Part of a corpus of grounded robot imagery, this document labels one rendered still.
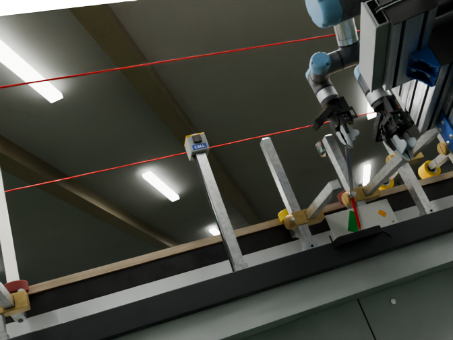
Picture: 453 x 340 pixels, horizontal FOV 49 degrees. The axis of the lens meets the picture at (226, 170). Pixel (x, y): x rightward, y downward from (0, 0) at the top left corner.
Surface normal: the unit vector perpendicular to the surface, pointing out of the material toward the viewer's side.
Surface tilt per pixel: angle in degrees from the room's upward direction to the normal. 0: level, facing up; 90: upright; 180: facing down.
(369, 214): 90
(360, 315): 90
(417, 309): 90
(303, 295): 90
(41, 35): 180
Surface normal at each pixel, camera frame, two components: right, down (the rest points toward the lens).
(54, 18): 0.33, 0.86
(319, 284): 0.17, -0.46
